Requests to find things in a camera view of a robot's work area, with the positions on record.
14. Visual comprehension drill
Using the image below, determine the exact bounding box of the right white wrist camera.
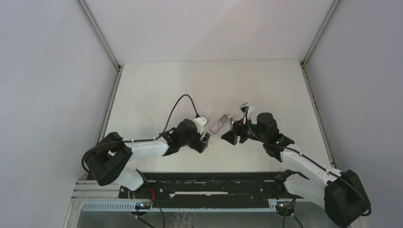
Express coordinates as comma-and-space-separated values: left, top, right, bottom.
239, 102, 255, 123

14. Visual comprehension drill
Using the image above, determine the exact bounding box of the right aluminium frame post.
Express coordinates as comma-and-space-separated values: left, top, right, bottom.
300, 0, 342, 68

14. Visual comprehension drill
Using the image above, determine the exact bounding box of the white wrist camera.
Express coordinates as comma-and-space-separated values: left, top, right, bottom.
193, 116, 209, 134
239, 102, 255, 123

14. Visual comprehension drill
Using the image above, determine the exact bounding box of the black camera cable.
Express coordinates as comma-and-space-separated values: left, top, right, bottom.
81, 94, 201, 174
244, 107, 372, 228

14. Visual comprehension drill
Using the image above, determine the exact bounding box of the right green circuit board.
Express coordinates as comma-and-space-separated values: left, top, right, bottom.
276, 201, 296, 217

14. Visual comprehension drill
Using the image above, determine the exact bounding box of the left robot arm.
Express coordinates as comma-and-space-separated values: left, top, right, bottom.
81, 116, 211, 198

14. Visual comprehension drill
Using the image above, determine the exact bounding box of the left black camera cable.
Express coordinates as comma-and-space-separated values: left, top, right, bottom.
81, 94, 201, 174

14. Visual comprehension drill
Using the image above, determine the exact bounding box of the aluminium frame post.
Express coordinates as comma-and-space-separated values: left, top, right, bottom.
75, 0, 121, 71
300, 0, 342, 68

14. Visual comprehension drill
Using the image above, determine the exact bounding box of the right black camera cable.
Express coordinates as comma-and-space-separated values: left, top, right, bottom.
244, 107, 372, 228

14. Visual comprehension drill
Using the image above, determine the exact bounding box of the green circuit board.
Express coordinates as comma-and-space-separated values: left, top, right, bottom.
135, 202, 152, 210
276, 201, 296, 217

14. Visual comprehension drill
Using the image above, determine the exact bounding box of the white grey stapler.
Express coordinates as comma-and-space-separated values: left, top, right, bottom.
228, 115, 234, 129

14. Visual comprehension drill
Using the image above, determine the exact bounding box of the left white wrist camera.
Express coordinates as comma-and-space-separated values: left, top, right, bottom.
193, 116, 209, 134

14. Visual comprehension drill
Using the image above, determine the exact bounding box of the red white staple box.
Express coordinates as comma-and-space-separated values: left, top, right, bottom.
209, 114, 229, 134

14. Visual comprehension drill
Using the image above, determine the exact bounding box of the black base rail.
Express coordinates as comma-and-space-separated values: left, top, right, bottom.
118, 171, 294, 210

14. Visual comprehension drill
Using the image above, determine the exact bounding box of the left aluminium frame post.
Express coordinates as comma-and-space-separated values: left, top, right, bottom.
75, 0, 121, 71

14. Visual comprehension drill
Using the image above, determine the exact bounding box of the left green circuit board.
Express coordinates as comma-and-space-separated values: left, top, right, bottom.
135, 202, 152, 210

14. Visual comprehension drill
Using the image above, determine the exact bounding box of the white slotted cable duct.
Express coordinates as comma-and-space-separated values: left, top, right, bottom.
81, 201, 281, 213

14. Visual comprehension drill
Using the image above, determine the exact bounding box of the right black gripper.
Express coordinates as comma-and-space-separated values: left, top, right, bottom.
221, 114, 267, 145

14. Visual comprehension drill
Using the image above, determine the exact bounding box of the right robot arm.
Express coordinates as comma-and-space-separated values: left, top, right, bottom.
221, 113, 372, 228

